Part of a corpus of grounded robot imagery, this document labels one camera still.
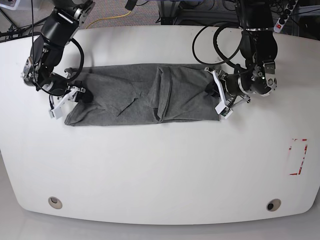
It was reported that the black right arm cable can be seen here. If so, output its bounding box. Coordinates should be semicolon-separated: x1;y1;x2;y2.
68;38;85;81

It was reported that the red tape rectangle marking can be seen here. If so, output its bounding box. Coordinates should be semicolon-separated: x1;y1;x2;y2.
286;138;308;176

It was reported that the grey T-shirt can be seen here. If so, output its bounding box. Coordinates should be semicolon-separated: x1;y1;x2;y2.
64;63;220;127

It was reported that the yellow cable on floor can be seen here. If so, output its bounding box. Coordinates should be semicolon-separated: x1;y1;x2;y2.
86;9;132;29

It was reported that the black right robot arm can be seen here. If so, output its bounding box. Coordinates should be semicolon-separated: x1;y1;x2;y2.
22;0;95;104

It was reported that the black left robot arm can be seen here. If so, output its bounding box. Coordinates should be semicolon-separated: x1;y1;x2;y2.
205;0;278;118

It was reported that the white power strip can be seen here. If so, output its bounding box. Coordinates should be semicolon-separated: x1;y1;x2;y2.
273;0;298;33

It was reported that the left table cable grommet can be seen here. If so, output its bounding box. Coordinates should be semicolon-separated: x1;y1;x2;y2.
48;196;63;210

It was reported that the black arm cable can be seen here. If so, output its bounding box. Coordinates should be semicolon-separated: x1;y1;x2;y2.
68;38;85;81
191;22;247;72

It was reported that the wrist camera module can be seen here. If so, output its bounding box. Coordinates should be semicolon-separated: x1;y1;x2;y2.
215;101;233;119
49;106;63;120

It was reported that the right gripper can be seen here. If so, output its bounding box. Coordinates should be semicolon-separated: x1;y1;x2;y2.
21;56;94;110

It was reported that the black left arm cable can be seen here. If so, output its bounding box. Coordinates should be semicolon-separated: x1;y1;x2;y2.
191;22;247;72

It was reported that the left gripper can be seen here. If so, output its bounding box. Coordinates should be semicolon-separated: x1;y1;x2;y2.
204;61;277;110

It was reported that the aluminium frame post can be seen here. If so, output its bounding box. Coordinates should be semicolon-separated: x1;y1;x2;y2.
157;0;181;25

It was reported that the table cable grommet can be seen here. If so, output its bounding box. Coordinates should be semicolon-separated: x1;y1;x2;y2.
48;196;63;210
266;199;282;212

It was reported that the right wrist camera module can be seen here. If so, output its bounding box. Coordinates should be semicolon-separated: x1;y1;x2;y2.
49;106;63;120

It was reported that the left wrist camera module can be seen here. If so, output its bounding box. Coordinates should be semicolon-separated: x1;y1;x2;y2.
215;101;233;119

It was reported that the black tripod stand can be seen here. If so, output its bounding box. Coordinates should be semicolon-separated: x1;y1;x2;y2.
0;9;49;41

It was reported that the right table cable grommet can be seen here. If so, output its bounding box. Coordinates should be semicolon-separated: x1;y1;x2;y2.
266;199;282;212

